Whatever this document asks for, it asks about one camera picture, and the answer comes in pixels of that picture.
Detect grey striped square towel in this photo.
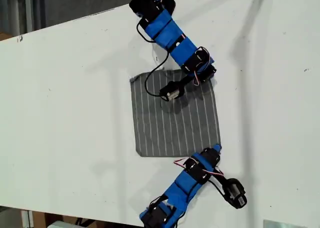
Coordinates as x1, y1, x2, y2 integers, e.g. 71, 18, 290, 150
129, 69, 221, 158

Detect black camera stalk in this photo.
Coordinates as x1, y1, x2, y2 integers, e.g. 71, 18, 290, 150
177, 74, 199, 89
208, 173, 230, 189

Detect white table leg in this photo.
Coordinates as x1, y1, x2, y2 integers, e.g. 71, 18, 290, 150
21, 209, 34, 228

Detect black camera box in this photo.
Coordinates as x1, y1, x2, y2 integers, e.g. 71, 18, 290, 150
159, 80, 186, 102
223, 178, 248, 210

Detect grey metal pole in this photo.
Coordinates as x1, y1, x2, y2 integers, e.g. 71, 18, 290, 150
24, 0, 34, 34

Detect white box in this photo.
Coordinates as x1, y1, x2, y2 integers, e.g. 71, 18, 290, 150
47, 220, 79, 228

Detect black camera cable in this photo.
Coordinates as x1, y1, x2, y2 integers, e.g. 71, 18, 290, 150
210, 179, 228, 202
136, 19, 169, 98

